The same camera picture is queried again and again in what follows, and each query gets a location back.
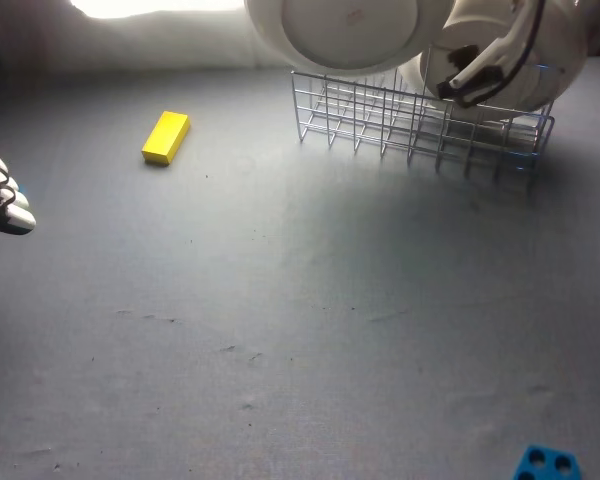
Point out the white plate with dark rim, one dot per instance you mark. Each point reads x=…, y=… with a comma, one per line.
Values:
x=340, y=30
x=560, y=60

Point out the yellow rectangular block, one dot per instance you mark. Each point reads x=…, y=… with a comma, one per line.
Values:
x=165, y=137

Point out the grey table cloth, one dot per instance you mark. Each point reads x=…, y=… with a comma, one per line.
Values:
x=280, y=300

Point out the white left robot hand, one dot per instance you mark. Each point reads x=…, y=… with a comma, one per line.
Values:
x=0, y=200

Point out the blue pentagon block with holes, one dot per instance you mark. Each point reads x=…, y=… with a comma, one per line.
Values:
x=525, y=470

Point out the white backdrop cloth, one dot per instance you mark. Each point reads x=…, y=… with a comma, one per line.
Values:
x=130, y=40

